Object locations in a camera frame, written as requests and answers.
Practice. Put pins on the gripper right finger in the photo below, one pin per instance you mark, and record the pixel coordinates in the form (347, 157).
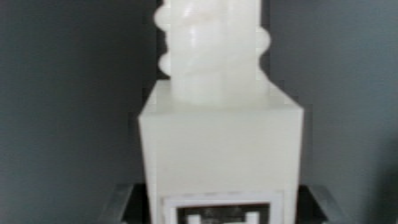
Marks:
(319, 210)

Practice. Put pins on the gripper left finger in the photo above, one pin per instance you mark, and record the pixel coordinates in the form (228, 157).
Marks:
(127, 207)

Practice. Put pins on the white chair leg block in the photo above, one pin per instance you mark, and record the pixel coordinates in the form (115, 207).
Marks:
(221, 122)

